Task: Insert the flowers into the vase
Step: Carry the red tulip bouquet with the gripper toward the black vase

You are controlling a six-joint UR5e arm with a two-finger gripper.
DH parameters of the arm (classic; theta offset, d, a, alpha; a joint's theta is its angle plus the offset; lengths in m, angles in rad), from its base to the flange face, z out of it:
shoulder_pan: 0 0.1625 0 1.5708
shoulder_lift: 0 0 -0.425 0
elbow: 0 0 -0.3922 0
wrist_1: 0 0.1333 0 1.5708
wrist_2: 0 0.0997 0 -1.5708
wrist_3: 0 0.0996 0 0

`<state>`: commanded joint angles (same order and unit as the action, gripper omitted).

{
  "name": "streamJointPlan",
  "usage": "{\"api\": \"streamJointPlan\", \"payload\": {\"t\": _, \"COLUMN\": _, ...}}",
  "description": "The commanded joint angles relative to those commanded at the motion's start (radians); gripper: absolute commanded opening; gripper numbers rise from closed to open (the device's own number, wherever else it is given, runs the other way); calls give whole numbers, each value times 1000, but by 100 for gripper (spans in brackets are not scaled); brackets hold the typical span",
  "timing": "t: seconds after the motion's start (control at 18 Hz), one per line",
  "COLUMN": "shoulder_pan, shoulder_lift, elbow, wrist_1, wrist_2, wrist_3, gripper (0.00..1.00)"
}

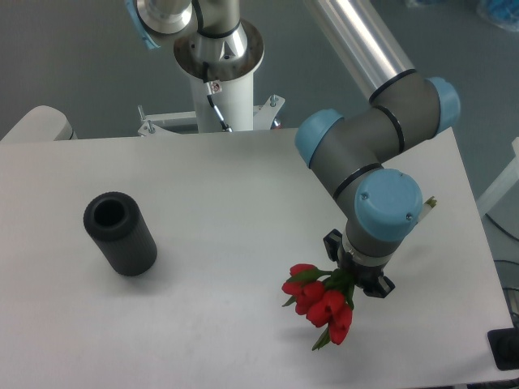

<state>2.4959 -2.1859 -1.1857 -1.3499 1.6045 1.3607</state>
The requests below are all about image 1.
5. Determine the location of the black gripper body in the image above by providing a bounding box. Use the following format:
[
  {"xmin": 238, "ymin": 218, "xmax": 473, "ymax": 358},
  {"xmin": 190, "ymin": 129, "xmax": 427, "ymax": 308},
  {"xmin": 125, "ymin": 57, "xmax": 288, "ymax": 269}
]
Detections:
[{"xmin": 338, "ymin": 250, "xmax": 384, "ymax": 286}]

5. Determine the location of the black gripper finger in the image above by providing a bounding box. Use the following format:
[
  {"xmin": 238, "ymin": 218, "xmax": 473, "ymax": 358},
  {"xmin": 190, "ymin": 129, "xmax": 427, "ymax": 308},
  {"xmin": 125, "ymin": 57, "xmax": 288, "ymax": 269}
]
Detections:
[
  {"xmin": 323, "ymin": 229, "xmax": 342, "ymax": 264},
  {"xmin": 362, "ymin": 274, "xmax": 394, "ymax": 298}
]

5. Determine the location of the red tulip bouquet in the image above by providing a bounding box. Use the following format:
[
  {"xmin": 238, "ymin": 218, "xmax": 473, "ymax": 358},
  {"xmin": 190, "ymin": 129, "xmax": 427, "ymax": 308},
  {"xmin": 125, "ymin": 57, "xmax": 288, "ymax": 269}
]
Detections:
[{"xmin": 281, "ymin": 196, "xmax": 439, "ymax": 352}]

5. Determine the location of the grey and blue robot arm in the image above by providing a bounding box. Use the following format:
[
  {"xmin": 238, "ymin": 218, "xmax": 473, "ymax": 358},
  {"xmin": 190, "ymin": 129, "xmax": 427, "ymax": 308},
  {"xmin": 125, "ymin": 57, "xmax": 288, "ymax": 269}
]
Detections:
[{"xmin": 126, "ymin": 1, "xmax": 461, "ymax": 298}]

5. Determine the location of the black ribbed cylindrical vase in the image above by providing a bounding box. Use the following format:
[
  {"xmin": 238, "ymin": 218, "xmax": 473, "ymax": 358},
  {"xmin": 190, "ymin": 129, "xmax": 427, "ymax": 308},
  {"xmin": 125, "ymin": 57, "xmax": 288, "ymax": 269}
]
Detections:
[{"xmin": 83, "ymin": 191, "xmax": 157, "ymax": 276}]

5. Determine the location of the black device at table edge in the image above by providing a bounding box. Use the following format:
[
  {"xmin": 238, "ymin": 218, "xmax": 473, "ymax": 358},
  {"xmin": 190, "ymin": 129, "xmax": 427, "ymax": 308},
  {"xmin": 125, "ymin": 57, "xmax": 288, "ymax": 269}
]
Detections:
[{"xmin": 487, "ymin": 327, "xmax": 518, "ymax": 371}]

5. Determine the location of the white furniture at right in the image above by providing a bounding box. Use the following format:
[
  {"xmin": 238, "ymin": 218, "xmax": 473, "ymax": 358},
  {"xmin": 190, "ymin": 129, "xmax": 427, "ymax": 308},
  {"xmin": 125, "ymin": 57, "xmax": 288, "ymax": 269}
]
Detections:
[{"xmin": 476, "ymin": 138, "xmax": 518, "ymax": 218}]

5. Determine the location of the blue plastic bag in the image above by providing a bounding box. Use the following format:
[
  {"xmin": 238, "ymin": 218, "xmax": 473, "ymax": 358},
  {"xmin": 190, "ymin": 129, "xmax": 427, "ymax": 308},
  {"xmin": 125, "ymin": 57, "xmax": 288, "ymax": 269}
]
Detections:
[{"xmin": 477, "ymin": 0, "xmax": 518, "ymax": 32}]

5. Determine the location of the white rounded chair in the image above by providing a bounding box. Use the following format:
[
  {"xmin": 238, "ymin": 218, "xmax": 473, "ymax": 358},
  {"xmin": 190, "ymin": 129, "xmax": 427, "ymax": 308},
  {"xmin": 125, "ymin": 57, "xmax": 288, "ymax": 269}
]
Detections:
[{"xmin": 1, "ymin": 105, "xmax": 78, "ymax": 144}]

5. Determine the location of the black cable on pedestal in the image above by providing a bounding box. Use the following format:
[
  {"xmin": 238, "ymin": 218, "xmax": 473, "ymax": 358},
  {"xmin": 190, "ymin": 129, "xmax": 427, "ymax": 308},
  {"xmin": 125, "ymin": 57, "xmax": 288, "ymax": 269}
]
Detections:
[{"xmin": 201, "ymin": 60, "xmax": 234, "ymax": 133}]

